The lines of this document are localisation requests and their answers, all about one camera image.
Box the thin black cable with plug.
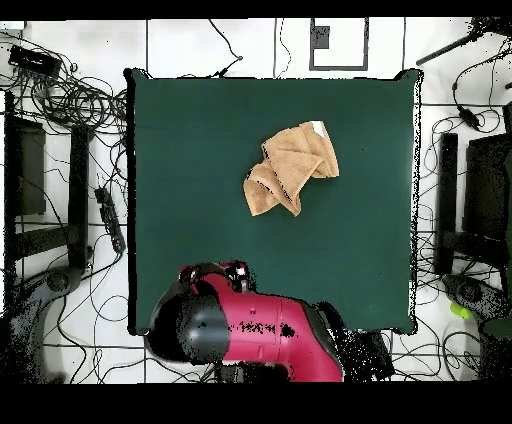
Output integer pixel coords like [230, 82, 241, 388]
[207, 18, 244, 78]

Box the black cable tangle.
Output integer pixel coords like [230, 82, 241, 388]
[0, 31, 129, 137]

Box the black robot pedestal stand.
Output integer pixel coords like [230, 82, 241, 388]
[217, 361, 291, 383]

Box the dark green table cloth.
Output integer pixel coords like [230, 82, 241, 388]
[124, 67, 424, 336]

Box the tan terry towel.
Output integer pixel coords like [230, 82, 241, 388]
[242, 120, 340, 218]

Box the black tripod pole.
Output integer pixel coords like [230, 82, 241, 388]
[415, 16, 512, 67]

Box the dark tripod base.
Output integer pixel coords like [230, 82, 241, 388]
[7, 265, 85, 383]
[441, 273, 509, 321]

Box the black metal frame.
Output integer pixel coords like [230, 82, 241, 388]
[433, 131, 512, 277]
[3, 91, 95, 273]

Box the black power adapter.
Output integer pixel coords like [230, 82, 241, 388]
[457, 105, 481, 131]

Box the black network switch box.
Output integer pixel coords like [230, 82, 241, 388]
[7, 44, 63, 79]

